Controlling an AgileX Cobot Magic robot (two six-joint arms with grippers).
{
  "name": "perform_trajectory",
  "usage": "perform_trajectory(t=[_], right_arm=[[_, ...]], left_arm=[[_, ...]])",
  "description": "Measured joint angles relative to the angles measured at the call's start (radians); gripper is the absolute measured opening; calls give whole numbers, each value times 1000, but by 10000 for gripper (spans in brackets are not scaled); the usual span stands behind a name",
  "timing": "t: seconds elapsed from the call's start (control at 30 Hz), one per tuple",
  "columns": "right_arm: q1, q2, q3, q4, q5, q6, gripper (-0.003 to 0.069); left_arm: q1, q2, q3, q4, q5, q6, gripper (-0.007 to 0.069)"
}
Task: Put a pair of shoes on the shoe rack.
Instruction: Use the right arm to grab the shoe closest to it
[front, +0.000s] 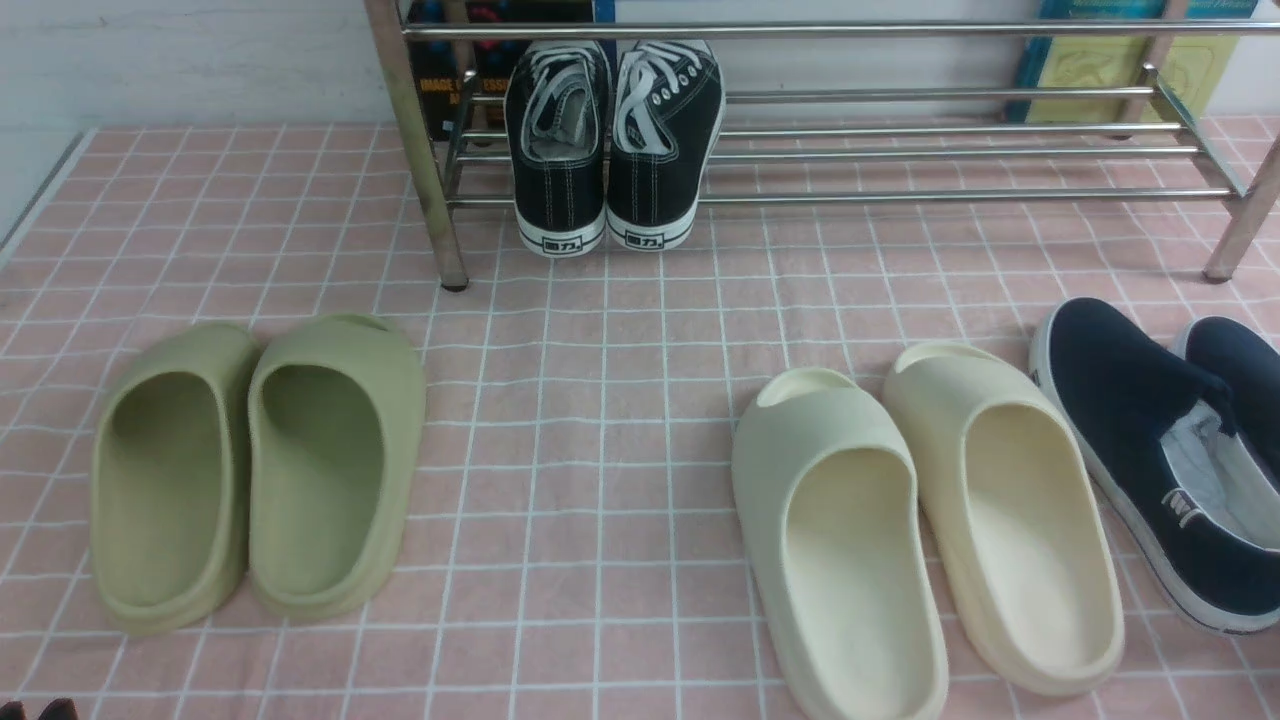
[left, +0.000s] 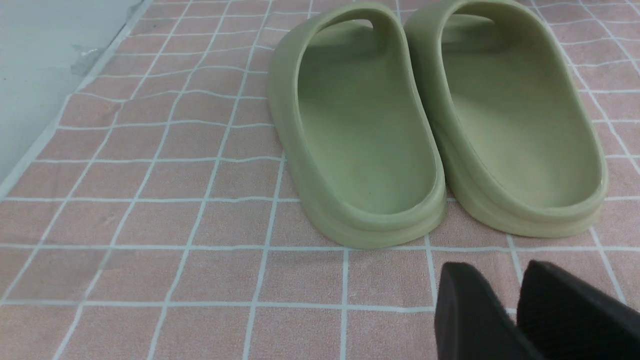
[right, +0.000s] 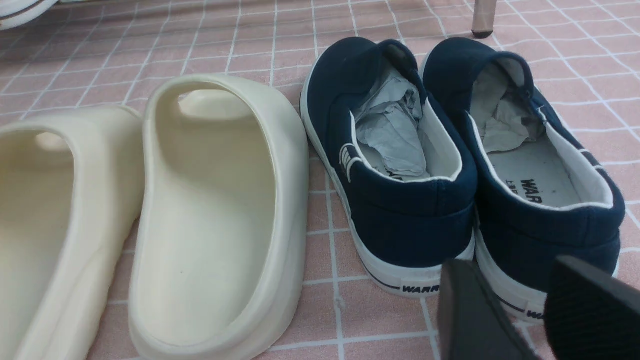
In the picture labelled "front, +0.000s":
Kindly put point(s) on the left black canvas sneaker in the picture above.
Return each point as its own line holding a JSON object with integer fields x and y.
{"x": 557, "y": 107}

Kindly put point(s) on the right black canvas sneaker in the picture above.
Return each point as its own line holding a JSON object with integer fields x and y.
{"x": 668, "y": 112}

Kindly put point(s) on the black canvas sneaker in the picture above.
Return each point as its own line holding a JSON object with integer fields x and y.
{"x": 668, "y": 112}
{"x": 557, "y": 107}

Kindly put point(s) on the left navy slip-on shoe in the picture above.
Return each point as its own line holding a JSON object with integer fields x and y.
{"x": 1160, "y": 438}

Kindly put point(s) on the cream foam slide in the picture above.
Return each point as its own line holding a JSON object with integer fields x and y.
{"x": 825, "y": 489}
{"x": 1011, "y": 508}

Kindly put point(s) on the left green foam slide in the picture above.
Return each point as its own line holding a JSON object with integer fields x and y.
{"x": 170, "y": 480}

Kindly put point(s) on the right cream foam slide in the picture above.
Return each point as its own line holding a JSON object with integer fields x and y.
{"x": 1011, "y": 508}

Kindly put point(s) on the right green foam slide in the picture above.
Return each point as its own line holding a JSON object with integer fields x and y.
{"x": 336, "y": 409}

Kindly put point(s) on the navy slip-on shoe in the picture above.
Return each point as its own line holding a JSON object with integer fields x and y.
{"x": 1250, "y": 367}
{"x": 1160, "y": 438}

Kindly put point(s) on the silver metal shoe rack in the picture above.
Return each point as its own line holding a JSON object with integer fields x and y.
{"x": 436, "y": 179}

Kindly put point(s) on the dark printed box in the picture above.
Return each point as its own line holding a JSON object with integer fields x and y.
{"x": 439, "y": 67}

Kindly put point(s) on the teal yellow box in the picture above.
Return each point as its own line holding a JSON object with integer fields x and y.
{"x": 1193, "y": 68}

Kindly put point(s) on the green foam slide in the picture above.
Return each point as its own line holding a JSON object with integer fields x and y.
{"x": 170, "y": 480}
{"x": 336, "y": 409}

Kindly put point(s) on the left cream foam slide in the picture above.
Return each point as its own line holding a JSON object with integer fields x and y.
{"x": 825, "y": 489}

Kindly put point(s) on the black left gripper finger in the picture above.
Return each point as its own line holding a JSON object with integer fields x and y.
{"x": 13, "y": 711}

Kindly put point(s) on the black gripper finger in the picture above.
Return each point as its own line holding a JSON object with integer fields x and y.
{"x": 60, "y": 709}

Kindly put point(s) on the right navy slip-on shoe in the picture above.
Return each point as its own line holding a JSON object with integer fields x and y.
{"x": 1250, "y": 367}

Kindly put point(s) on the pink checkered cloth mat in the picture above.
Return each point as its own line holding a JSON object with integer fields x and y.
{"x": 571, "y": 550}

